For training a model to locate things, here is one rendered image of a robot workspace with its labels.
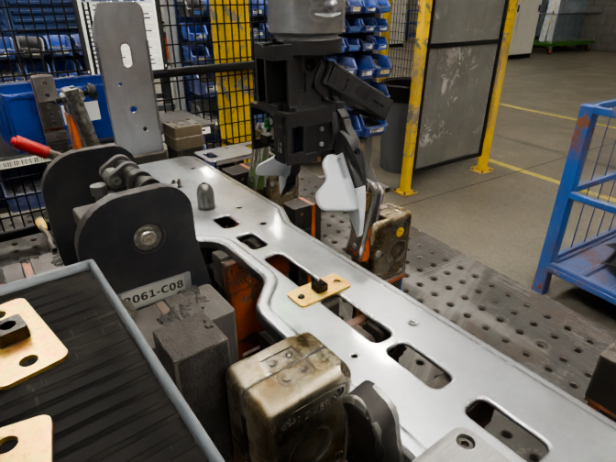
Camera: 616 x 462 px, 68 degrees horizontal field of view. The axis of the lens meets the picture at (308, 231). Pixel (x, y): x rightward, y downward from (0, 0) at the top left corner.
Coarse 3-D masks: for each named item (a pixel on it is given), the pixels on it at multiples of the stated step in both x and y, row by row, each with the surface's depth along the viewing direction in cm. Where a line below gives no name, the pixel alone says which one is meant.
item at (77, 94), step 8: (64, 88) 75; (72, 88) 77; (80, 88) 77; (88, 88) 77; (64, 96) 75; (72, 96) 75; (80, 96) 76; (96, 96) 78; (72, 104) 75; (80, 104) 76; (72, 112) 76; (80, 112) 76; (80, 120) 77; (88, 120) 78; (80, 128) 77; (88, 128) 78; (80, 136) 80; (88, 136) 78; (96, 136) 79; (88, 144) 79; (96, 144) 80
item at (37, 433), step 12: (36, 420) 23; (48, 420) 23; (0, 432) 22; (12, 432) 22; (24, 432) 22; (36, 432) 22; (48, 432) 22; (0, 444) 22; (24, 444) 21; (36, 444) 21; (48, 444) 21; (0, 456) 21; (12, 456) 21; (24, 456) 21; (36, 456) 21; (48, 456) 21
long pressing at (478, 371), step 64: (192, 192) 91; (256, 192) 92; (256, 256) 69; (320, 256) 69; (320, 320) 55; (384, 320) 55; (448, 320) 56; (384, 384) 46; (448, 384) 46; (512, 384) 46; (576, 448) 40
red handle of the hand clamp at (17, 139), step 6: (12, 138) 73; (18, 138) 73; (24, 138) 74; (12, 144) 74; (18, 144) 73; (24, 144) 74; (30, 144) 74; (36, 144) 75; (42, 144) 76; (24, 150) 74; (30, 150) 75; (36, 150) 75; (42, 150) 76; (48, 150) 76; (54, 150) 78; (42, 156) 76; (48, 156) 77; (54, 156) 77
